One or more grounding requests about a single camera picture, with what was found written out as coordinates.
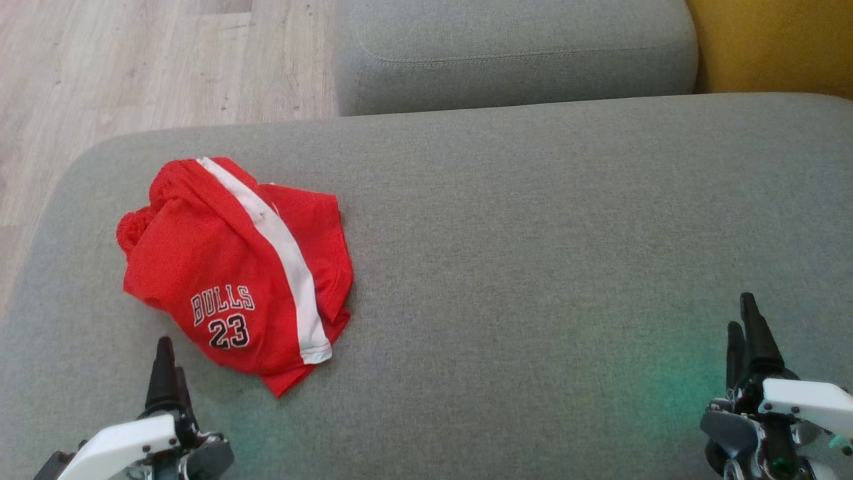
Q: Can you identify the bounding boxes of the large grey sofa seat cushion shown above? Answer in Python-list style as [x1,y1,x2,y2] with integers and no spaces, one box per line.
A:
[0,92,853,480]

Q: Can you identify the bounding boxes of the narrow yellow sofa backrest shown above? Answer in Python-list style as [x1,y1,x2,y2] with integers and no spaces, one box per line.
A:
[686,0,853,101]

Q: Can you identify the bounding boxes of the red Bulls basketball shorts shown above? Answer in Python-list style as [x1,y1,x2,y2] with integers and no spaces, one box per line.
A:
[117,157,354,399]

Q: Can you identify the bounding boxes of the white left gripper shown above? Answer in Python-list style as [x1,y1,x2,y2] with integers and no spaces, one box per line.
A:
[57,337,235,480]

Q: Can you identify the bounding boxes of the grey sofa back cushion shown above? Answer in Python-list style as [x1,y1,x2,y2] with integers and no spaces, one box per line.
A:
[333,0,699,117]

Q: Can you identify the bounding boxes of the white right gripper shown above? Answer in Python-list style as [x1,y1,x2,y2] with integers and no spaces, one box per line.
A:
[700,292,853,480]

